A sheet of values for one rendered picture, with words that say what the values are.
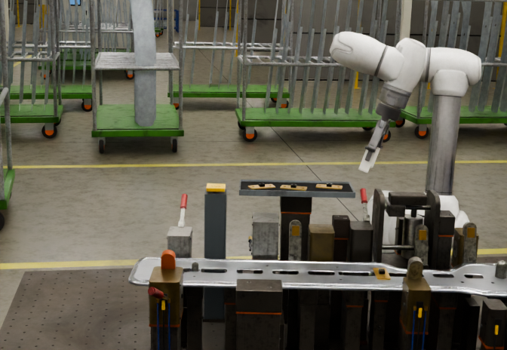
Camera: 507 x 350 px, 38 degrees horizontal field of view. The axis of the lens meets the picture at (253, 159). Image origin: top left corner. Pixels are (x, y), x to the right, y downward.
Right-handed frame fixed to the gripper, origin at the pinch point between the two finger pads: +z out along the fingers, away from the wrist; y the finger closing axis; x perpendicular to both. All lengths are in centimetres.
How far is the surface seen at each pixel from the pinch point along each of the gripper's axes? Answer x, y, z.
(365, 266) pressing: 12.0, 21.7, 24.7
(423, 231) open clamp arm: 23.7, 11.0, 10.6
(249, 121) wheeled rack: -193, -613, 92
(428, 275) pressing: 29.3, 22.9, 19.4
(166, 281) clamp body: -31, 65, 37
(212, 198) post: -41, 12, 27
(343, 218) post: 0.1, 10.2, 16.5
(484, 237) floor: 78, -343, 67
